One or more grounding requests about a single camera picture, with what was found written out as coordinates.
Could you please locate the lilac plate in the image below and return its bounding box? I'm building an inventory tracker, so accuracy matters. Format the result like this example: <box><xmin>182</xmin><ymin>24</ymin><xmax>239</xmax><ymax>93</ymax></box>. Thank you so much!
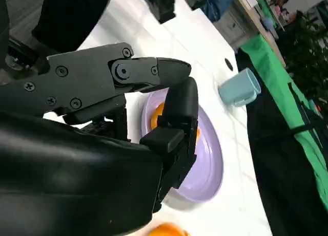
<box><xmin>140</xmin><ymin>90</ymin><xmax>224</xmax><ymax>203</ymax></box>

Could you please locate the pale green mug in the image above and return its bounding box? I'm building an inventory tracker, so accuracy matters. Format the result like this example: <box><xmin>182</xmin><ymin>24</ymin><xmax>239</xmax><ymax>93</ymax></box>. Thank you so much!
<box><xmin>217</xmin><ymin>68</ymin><xmax>262</xmax><ymax>108</ymax></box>

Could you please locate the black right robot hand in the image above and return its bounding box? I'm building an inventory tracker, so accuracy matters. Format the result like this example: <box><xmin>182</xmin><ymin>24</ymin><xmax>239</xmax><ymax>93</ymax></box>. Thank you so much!
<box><xmin>0</xmin><ymin>42</ymin><xmax>200</xmax><ymax>236</ymax></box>

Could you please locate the dark green plant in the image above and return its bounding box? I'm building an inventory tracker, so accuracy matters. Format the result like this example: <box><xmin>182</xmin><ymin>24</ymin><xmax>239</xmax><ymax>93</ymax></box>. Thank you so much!
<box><xmin>280</xmin><ymin>10</ymin><xmax>328</xmax><ymax>101</ymax></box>

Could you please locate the green cloth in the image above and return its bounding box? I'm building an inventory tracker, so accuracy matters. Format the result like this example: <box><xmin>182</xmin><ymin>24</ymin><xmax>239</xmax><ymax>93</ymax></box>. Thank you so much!
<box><xmin>240</xmin><ymin>32</ymin><xmax>328</xmax><ymax>206</ymax></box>

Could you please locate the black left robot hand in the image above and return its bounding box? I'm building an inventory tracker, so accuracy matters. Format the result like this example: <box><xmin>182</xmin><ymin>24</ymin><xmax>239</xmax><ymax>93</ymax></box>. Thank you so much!
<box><xmin>138</xmin><ymin>0</ymin><xmax>213</xmax><ymax>24</ymax></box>

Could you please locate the black cloth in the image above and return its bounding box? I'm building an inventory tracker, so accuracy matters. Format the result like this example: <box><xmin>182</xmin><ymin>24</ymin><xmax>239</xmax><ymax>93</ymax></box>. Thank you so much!
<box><xmin>235</xmin><ymin>48</ymin><xmax>328</xmax><ymax>236</ymax></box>

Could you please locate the beige background desk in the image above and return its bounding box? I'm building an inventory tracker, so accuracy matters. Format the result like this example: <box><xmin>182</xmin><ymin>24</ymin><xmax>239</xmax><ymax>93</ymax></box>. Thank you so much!
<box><xmin>220</xmin><ymin>0</ymin><xmax>286</xmax><ymax>68</ymax></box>

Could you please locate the person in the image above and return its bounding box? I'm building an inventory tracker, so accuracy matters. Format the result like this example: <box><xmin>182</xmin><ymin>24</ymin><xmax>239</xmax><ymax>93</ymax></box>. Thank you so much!
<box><xmin>201</xmin><ymin>0</ymin><xmax>238</xmax><ymax>22</ymax></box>
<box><xmin>276</xmin><ymin>0</ymin><xmax>291</xmax><ymax>12</ymax></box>

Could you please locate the orange white toy bread roll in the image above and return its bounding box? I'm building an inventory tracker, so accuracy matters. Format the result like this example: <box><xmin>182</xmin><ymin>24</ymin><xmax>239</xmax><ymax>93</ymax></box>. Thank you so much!
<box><xmin>150</xmin><ymin>222</ymin><xmax>192</xmax><ymax>236</ymax></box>
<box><xmin>149</xmin><ymin>102</ymin><xmax>201</xmax><ymax>142</ymax></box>

